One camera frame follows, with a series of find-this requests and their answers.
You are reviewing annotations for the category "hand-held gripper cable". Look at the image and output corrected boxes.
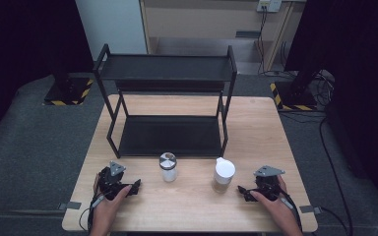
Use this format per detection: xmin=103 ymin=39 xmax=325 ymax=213
xmin=275 ymin=188 xmax=303 ymax=232
xmin=78 ymin=188 xmax=107 ymax=234

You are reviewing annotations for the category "person's right hand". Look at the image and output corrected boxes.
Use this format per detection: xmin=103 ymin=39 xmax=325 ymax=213
xmin=249 ymin=175 xmax=293 ymax=227

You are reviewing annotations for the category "long black floor cable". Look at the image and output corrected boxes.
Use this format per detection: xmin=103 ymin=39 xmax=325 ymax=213
xmin=318 ymin=116 xmax=354 ymax=236

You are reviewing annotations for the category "black metal two-tier rack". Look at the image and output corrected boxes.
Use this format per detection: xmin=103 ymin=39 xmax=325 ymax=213
xmin=93 ymin=43 xmax=238 ymax=160

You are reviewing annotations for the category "white wall socket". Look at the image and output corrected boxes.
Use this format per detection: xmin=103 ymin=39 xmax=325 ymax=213
xmin=256 ymin=0 xmax=283 ymax=14

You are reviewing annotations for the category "glass jar with silver lid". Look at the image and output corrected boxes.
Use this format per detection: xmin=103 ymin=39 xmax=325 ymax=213
xmin=158 ymin=151 xmax=179 ymax=183

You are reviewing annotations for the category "right hand-held gripper cable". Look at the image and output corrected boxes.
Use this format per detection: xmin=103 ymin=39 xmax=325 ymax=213
xmin=275 ymin=188 xmax=303 ymax=232

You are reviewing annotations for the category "grey table bracket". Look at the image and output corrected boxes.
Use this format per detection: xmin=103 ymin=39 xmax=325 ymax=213
xmin=57 ymin=201 xmax=83 ymax=211
xmin=298 ymin=205 xmax=323 ymax=215

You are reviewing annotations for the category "left hand-held gripper cable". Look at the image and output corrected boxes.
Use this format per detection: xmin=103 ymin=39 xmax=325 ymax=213
xmin=78 ymin=188 xmax=107 ymax=234

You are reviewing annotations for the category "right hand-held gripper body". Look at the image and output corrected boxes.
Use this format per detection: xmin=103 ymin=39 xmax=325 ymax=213
xmin=253 ymin=164 xmax=286 ymax=202

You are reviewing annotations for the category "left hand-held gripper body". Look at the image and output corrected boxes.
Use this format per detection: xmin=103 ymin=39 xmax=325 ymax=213
xmin=96 ymin=160 xmax=136 ymax=202

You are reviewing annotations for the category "tangle of cables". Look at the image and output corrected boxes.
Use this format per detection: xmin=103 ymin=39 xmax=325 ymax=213
xmin=311 ymin=69 xmax=337 ymax=107

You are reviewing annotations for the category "black socket cable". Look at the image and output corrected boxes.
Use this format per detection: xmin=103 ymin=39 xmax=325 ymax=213
xmin=256 ymin=5 xmax=286 ymax=77

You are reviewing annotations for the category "white panel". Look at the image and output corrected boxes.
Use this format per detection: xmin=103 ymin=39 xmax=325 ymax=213
xmin=75 ymin=0 xmax=149 ymax=62

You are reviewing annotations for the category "black stand with striped base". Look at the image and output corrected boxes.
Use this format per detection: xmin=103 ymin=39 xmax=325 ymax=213
xmin=269 ymin=62 xmax=324 ymax=112
xmin=42 ymin=32 xmax=95 ymax=107

